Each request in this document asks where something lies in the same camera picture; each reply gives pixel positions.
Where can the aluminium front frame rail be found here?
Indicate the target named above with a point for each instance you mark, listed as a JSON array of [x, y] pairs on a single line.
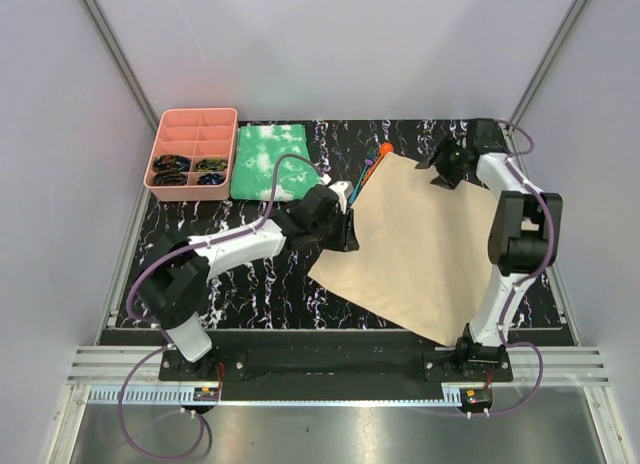
[[131, 375]]

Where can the blue coiled band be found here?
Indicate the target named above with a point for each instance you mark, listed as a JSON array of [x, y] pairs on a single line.
[[211, 179]]

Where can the orange plastic spoon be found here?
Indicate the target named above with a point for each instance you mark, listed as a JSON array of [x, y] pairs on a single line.
[[384, 149]]

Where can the pink compartment tray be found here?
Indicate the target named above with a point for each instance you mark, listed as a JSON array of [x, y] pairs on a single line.
[[195, 133]]

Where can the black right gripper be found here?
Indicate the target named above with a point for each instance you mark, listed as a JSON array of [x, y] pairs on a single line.
[[445, 178]]

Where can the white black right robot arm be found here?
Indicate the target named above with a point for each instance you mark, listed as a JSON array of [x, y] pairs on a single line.
[[522, 244]]

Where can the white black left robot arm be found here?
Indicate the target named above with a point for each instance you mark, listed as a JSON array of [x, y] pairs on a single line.
[[170, 286]]

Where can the yellow green coiled band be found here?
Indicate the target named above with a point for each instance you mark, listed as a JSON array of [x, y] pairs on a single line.
[[211, 164]]

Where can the dark coiled band top-left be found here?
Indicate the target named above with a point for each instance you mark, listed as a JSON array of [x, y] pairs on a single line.
[[171, 163]]

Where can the teal plastic utensil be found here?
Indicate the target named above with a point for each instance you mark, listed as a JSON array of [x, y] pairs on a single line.
[[359, 183]]

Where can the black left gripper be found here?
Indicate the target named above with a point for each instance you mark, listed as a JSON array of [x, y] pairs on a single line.
[[345, 240]]

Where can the green white tie-dye cloth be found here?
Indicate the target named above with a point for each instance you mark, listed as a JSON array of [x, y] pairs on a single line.
[[257, 150]]

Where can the beige cloth napkin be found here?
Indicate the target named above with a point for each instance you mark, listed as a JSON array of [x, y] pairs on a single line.
[[422, 261]]

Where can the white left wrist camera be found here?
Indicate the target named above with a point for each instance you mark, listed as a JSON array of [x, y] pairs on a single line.
[[343, 191]]

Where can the dark coiled band bottom-left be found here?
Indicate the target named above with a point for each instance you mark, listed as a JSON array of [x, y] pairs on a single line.
[[169, 179]]

